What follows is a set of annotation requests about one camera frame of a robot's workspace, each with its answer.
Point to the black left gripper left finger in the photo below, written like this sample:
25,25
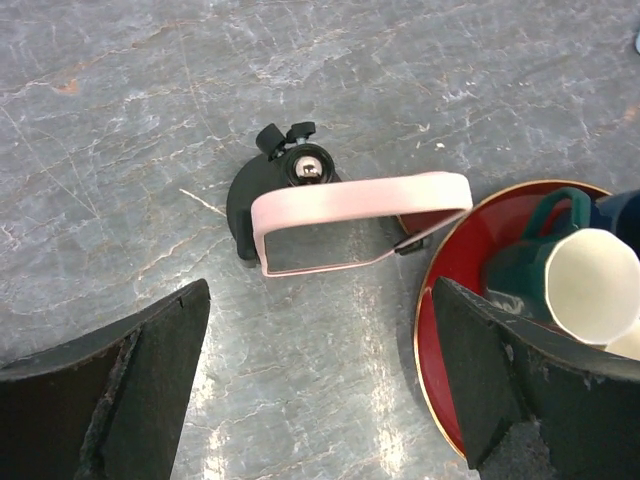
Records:
110,404

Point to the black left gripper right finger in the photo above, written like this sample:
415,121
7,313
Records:
531,403

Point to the pink cased phone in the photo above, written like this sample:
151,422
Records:
442,196

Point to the black phone stand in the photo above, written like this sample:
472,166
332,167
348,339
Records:
289,160

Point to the green mug white inside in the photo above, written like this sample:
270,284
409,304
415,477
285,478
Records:
564,273

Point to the dark blue cup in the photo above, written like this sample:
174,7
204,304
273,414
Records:
618,214

